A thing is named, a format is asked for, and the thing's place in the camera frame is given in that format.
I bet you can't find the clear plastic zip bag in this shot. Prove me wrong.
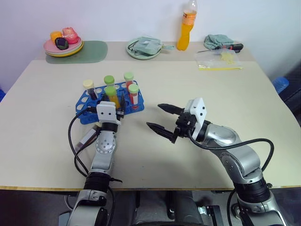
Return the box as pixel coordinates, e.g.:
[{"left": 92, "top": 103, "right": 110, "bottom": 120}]
[{"left": 195, "top": 51, "right": 244, "bottom": 72}]

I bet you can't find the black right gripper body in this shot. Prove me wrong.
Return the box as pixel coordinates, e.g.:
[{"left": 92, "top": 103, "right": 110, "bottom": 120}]
[{"left": 173, "top": 108, "right": 198, "bottom": 140}]

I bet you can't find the teal crumpled cloth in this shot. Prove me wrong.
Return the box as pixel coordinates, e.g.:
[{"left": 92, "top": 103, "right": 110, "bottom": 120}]
[{"left": 204, "top": 34, "right": 235, "bottom": 50}]

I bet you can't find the black chair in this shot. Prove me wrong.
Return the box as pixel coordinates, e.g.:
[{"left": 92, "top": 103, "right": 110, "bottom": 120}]
[{"left": 280, "top": 67, "right": 301, "bottom": 114}]

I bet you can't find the yellow-capped dark red tube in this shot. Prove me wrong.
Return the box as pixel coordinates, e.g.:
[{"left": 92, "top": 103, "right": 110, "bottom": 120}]
[{"left": 82, "top": 80, "right": 99, "bottom": 101}]

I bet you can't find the green-capped red liquid tube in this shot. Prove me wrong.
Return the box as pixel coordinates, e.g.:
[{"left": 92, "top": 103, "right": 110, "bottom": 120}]
[
  {"left": 127, "top": 84, "right": 140, "bottom": 111},
  {"left": 123, "top": 72, "right": 135, "bottom": 89}
]

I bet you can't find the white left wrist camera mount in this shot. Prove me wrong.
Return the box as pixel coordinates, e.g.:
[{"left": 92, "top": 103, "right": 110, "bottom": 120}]
[{"left": 96, "top": 101, "right": 122, "bottom": 126}]

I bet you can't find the pink toy cake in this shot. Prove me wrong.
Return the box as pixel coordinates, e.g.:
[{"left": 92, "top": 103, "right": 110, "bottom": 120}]
[{"left": 62, "top": 27, "right": 79, "bottom": 45}]

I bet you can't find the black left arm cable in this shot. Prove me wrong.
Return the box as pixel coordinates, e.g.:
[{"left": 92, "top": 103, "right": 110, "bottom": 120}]
[{"left": 68, "top": 106, "right": 123, "bottom": 185}]

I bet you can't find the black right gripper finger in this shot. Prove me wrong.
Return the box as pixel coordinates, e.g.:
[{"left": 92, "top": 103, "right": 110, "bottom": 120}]
[
  {"left": 157, "top": 103, "right": 185, "bottom": 116},
  {"left": 146, "top": 121, "right": 179, "bottom": 145}
]

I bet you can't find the pink plate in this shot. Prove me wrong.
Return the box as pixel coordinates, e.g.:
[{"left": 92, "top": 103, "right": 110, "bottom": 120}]
[{"left": 43, "top": 37, "right": 83, "bottom": 54}]

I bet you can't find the blue plastic container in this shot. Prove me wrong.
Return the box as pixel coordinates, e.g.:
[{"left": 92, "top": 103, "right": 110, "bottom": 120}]
[{"left": 272, "top": 77, "right": 290, "bottom": 94}]

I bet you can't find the blue test tube rack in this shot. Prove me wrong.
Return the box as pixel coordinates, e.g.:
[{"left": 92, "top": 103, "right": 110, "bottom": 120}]
[{"left": 75, "top": 80, "right": 145, "bottom": 125}]

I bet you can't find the orange toy fruit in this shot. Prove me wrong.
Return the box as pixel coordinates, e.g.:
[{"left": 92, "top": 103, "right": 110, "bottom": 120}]
[{"left": 49, "top": 31, "right": 63, "bottom": 42}]

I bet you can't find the yellow plate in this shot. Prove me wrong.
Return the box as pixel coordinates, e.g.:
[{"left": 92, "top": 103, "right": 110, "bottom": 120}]
[{"left": 45, "top": 43, "right": 84, "bottom": 58}]

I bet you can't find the red and black screwdriver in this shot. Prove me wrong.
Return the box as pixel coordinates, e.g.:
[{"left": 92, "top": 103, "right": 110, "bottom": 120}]
[{"left": 197, "top": 43, "right": 244, "bottom": 54}]

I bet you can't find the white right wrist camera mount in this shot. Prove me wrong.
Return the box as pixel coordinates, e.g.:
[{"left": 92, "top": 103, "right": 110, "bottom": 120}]
[{"left": 184, "top": 97, "right": 208, "bottom": 140}]

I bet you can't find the teal folded pouch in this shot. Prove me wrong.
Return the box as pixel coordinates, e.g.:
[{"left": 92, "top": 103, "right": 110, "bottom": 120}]
[{"left": 133, "top": 36, "right": 162, "bottom": 56}]

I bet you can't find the light green round plate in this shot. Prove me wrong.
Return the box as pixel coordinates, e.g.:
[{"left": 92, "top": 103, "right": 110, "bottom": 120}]
[{"left": 126, "top": 37, "right": 163, "bottom": 60}]

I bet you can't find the pale green plate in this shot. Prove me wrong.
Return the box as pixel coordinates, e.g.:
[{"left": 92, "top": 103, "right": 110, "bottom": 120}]
[{"left": 45, "top": 41, "right": 84, "bottom": 56}]

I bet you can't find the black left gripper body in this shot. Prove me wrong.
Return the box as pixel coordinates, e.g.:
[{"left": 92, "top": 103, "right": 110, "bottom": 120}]
[{"left": 116, "top": 106, "right": 126, "bottom": 121}]

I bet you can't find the loose dark liquid test tube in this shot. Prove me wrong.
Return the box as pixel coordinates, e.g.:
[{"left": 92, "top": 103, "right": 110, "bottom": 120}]
[{"left": 75, "top": 124, "right": 102, "bottom": 151}]

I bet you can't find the green placemat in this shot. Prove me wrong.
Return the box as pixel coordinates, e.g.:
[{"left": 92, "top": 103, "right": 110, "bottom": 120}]
[{"left": 45, "top": 40, "right": 109, "bottom": 65}]

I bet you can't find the green-capped test tube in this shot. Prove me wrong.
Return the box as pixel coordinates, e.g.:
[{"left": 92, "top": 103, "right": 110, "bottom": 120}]
[{"left": 103, "top": 75, "right": 115, "bottom": 87}]

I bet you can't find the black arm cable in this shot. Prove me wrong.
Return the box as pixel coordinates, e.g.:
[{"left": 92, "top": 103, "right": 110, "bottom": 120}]
[
  {"left": 187, "top": 130, "right": 275, "bottom": 174},
  {"left": 68, "top": 106, "right": 123, "bottom": 185}
]

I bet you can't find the dark purple toy eggplant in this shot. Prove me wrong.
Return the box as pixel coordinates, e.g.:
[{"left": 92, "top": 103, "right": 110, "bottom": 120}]
[{"left": 54, "top": 37, "right": 69, "bottom": 50}]

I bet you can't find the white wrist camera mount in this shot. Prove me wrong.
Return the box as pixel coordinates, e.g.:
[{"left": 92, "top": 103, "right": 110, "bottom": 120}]
[
  {"left": 96, "top": 101, "right": 122, "bottom": 126},
  {"left": 184, "top": 97, "right": 208, "bottom": 140}
]

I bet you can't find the green-capped orange liquid tube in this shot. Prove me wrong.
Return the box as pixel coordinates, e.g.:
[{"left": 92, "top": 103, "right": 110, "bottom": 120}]
[{"left": 104, "top": 86, "right": 119, "bottom": 106}]

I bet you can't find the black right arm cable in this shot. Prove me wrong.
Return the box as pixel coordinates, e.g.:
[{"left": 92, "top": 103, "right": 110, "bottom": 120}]
[{"left": 187, "top": 130, "right": 275, "bottom": 174}]

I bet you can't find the metal bracket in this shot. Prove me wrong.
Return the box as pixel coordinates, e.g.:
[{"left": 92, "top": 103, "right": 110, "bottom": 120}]
[{"left": 198, "top": 204, "right": 221, "bottom": 222}]

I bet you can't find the orange drink bottle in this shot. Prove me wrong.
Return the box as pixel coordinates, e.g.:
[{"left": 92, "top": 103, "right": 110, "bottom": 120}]
[{"left": 176, "top": 0, "right": 198, "bottom": 51}]

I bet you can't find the dark rounded shape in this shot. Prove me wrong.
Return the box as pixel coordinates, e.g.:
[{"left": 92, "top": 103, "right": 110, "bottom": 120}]
[{"left": 135, "top": 190, "right": 204, "bottom": 226}]

